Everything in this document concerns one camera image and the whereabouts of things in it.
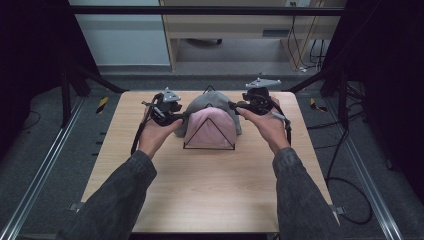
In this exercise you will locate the person's right hand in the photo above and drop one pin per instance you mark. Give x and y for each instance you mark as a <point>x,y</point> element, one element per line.
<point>270,128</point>

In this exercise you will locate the pink cloth hat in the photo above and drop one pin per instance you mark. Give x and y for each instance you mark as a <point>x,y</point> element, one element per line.
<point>206,128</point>

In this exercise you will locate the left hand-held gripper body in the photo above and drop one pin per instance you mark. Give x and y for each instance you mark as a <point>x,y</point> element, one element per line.
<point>165,106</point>

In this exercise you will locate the person's left hand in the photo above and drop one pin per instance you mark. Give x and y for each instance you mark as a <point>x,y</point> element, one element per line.
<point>155,135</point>

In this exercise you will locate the black horizontal frame bar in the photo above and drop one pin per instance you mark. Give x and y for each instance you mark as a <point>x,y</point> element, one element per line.
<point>200,10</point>

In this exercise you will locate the grey cloth hat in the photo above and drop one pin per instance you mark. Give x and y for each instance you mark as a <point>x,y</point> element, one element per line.
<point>213,99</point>

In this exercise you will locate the black curtain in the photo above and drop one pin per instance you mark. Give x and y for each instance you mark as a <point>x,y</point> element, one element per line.
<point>390,83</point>
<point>30,66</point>

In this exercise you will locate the metal floor rail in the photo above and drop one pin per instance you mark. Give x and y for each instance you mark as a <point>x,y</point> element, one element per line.
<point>366,186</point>
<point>40,180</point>

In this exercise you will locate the white cabinet panel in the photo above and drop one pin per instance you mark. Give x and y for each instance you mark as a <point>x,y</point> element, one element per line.
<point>123,40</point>

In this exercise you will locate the yellow black striped tape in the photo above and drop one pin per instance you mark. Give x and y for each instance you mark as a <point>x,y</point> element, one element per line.
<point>102,104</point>
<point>315,104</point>

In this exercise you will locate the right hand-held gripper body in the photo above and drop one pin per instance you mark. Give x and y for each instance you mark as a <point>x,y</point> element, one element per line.
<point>258,98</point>

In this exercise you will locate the black metal stand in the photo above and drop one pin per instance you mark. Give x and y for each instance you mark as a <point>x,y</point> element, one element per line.
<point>342,96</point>
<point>66,96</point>

